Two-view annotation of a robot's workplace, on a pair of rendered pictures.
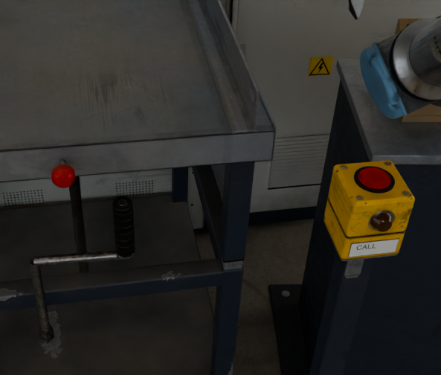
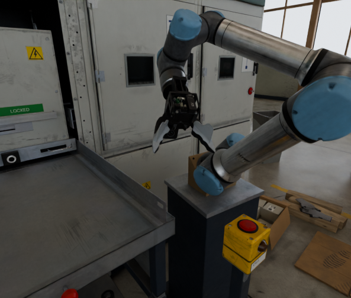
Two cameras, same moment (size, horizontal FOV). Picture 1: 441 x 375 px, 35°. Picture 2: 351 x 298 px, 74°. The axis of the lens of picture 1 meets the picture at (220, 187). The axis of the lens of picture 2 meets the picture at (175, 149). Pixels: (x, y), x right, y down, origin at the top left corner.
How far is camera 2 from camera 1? 0.40 m
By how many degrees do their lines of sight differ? 30
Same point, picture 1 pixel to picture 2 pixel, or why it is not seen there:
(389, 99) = (218, 187)
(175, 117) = (122, 230)
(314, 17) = (140, 167)
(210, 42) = (117, 187)
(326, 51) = (147, 180)
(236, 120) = (154, 220)
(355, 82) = (177, 187)
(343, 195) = (240, 240)
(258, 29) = not seen: hidden behind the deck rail
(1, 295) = not seen: outside the picture
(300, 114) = not seen: hidden behind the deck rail
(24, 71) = (17, 236)
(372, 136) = (200, 206)
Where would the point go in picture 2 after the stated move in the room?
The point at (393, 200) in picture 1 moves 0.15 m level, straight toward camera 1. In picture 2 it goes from (263, 233) to (306, 291)
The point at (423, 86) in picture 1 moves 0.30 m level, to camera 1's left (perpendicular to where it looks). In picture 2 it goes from (231, 177) to (138, 201)
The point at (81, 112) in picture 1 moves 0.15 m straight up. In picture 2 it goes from (66, 248) to (55, 195)
